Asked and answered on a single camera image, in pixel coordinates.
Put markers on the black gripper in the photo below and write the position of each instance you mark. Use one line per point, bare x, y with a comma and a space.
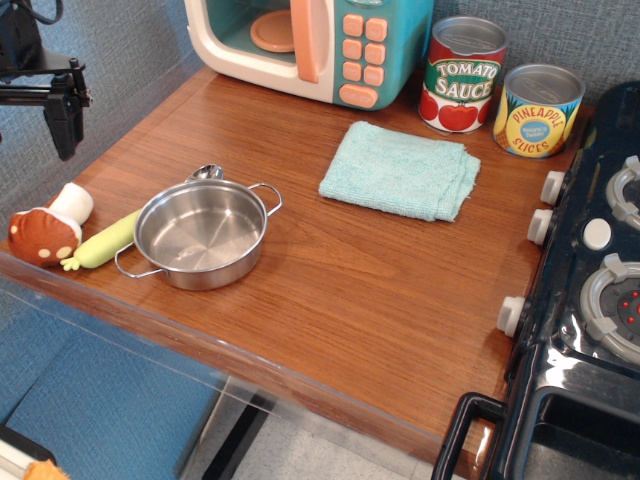
23, 55

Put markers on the brown plush toy mushroom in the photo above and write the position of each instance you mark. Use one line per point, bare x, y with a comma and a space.
44, 236

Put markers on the stainless steel pan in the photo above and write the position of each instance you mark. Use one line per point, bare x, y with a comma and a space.
203, 234

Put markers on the orange object bottom corner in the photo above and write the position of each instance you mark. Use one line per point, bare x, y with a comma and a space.
44, 470

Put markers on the green toy vegetable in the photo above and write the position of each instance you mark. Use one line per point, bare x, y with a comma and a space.
103, 246

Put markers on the metal spoon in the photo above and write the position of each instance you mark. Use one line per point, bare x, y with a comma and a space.
207, 172

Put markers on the teal toy microwave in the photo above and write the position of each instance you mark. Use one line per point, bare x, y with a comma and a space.
357, 54

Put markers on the teal folded cloth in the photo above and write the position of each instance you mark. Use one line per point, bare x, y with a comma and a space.
401, 174

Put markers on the tomato sauce can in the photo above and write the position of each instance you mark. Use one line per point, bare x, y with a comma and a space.
464, 61

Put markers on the pineapple slices can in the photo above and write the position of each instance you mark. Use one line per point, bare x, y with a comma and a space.
537, 109

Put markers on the white stove knob middle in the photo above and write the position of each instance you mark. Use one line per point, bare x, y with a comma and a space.
539, 225

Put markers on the white stove knob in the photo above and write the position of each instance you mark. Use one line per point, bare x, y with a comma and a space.
509, 315
539, 225
552, 187

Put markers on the white stove knob front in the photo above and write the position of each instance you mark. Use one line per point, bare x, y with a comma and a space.
509, 315

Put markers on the white stove knob rear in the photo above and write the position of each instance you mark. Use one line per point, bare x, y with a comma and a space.
552, 187

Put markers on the black toy stove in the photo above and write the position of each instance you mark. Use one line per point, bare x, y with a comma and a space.
571, 409

